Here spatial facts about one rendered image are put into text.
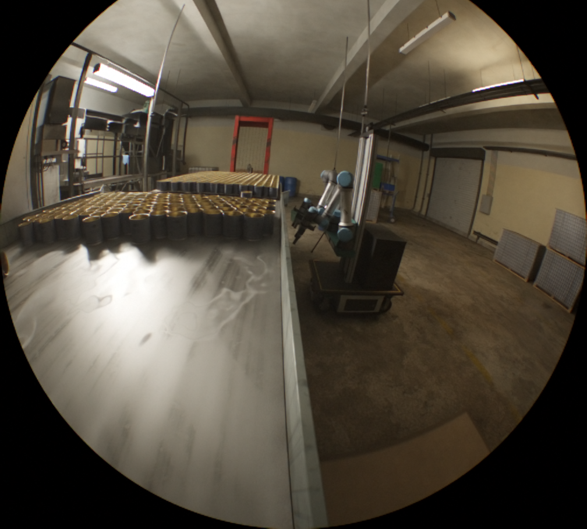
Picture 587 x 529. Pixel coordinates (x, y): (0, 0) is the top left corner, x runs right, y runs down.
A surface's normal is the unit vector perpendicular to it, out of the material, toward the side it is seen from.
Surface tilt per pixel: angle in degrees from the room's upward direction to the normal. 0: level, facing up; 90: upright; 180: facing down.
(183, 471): 0
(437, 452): 0
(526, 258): 89
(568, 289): 90
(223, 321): 0
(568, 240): 91
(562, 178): 90
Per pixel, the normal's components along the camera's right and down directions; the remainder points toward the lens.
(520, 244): -1.00, -0.07
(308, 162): 0.07, 0.32
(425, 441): 0.11, -0.94
